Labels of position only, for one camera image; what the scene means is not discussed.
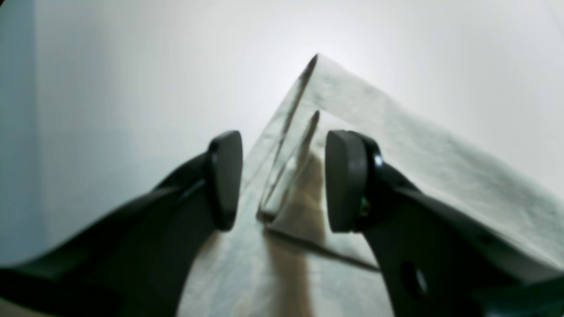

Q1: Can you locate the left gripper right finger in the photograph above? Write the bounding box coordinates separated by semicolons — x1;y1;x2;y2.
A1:
326;130;564;317

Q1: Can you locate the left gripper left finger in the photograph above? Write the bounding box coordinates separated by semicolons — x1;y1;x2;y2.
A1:
0;131;242;317

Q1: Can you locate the light grey t-shirt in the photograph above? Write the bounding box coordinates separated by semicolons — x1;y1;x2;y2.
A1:
178;55;563;317

